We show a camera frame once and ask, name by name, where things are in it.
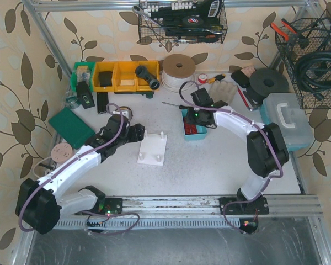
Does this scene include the beige work glove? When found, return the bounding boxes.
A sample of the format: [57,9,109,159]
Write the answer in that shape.
[209,80,237,105]

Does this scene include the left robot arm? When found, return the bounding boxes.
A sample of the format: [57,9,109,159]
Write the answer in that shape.
[15,114,146,235]

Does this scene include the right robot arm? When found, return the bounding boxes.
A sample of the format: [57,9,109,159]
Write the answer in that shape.
[188,88,289,214]

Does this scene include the red spring in tray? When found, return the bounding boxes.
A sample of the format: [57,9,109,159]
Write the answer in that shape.
[183,118,197,135]

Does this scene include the teal spring tray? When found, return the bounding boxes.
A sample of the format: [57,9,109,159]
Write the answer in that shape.
[181,110,207,141]

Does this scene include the red white tape roll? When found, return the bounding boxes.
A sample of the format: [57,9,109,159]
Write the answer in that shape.
[198,73,207,84]

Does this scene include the long black screwdriver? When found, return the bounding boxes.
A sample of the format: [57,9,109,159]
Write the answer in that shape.
[162,102,191,110]

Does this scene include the yellow black screwdriver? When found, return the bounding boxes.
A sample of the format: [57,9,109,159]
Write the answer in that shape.
[206,74,226,84]

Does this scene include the black box with sponge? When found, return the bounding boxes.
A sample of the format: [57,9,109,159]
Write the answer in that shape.
[231,66,255,88]

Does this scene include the yellow bin middle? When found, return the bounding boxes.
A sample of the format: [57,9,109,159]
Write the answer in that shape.
[113,61,138,93]

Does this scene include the yellow bin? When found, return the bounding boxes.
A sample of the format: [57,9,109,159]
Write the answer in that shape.
[135,60,160,92]
[113,61,138,93]
[92,61,116,92]

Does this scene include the yellow bin right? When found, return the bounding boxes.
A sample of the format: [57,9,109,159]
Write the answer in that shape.
[135,60,160,92]

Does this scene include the black pipe fitting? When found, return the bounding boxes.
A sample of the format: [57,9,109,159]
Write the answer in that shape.
[135,66,160,91]

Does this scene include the black box in bin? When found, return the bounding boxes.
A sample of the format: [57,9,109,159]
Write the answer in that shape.
[98,71,113,87]

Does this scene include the black meter device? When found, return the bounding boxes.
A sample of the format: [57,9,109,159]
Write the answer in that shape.
[76,81,95,109]

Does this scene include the green notebook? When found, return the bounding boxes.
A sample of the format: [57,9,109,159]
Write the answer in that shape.
[49,108,95,149]

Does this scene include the yellow bin left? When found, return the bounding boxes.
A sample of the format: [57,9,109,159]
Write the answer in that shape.
[92,61,116,92]

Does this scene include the glass jar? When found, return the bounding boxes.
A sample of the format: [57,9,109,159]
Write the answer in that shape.
[64,91,80,110]

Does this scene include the black tape roll in basket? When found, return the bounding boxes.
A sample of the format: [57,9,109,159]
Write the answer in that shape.
[181,15,204,28]

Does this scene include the green bin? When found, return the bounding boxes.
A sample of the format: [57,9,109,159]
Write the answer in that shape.
[70,62,95,92]

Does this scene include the clear teal toolbox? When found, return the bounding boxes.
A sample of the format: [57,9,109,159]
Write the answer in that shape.
[259,93,314,152]

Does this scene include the silver wrench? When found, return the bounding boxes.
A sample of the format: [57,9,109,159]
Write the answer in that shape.
[132,6,164,28]

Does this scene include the orange pliers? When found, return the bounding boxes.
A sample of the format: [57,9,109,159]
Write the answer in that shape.
[270,18,297,41]

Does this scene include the white peg base plate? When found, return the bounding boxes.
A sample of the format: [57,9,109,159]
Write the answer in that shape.
[137,131,167,166]

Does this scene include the white cable spool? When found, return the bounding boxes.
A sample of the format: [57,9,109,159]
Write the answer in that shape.
[161,54,196,93]

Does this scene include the red handled hex key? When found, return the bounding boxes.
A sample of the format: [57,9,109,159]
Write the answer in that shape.
[236,85,260,112]

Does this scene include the black rail block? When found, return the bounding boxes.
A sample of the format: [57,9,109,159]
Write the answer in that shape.
[97,92,109,115]

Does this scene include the wire basket top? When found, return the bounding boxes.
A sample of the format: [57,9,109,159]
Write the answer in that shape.
[132,1,227,47]

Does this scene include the wire basket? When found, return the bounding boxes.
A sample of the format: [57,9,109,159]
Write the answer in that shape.
[132,1,227,47]
[274,17,331,109]

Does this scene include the wire basket right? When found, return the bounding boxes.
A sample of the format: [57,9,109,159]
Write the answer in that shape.
[274,17,331,109]

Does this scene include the black hose coil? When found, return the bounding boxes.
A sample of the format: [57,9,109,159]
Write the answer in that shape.
[294,48,331,94]

